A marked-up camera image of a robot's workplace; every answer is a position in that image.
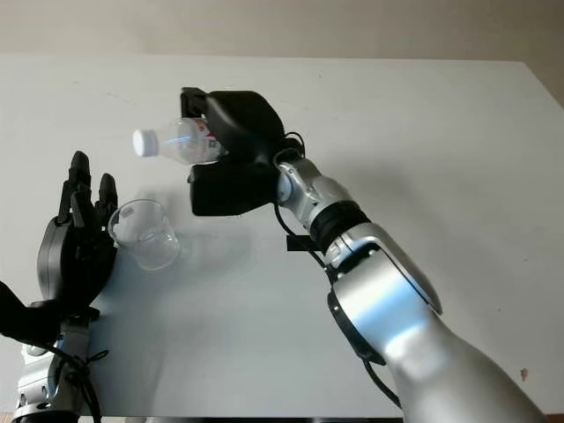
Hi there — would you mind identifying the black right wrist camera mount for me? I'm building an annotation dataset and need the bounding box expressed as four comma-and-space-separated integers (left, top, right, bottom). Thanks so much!
188, 159, 279, 218

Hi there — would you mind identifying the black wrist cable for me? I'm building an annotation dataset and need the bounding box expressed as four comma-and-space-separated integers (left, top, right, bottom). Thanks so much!
271, 130, 403, 409
26, 337, 110, 423

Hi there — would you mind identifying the clear glass beaker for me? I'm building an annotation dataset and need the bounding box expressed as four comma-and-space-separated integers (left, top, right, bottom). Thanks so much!
108, 198, 181, 271

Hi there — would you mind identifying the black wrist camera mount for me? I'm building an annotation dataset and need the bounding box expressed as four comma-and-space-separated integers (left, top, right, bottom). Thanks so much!
188, 159, 279, 218
0, 279, 101, 350

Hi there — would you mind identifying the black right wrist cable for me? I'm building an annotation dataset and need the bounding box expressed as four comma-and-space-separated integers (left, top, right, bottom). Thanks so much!
271, 130, 403, 409

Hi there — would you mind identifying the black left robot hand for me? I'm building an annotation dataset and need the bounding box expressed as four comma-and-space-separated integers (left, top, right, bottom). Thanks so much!
37, 151, 120, 315

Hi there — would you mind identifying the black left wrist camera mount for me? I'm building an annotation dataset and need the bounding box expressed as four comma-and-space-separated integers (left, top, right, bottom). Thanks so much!
0, 279, 101, 350

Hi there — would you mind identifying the clear plastic water bottle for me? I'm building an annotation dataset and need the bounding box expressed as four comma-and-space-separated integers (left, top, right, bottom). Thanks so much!
132, 117, 230, 167

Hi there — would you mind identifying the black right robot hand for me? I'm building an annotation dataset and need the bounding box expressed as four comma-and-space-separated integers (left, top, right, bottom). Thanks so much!
180, 87, 286, 174

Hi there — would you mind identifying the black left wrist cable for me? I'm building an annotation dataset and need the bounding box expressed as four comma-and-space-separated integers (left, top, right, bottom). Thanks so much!
26, 337, 110, 423

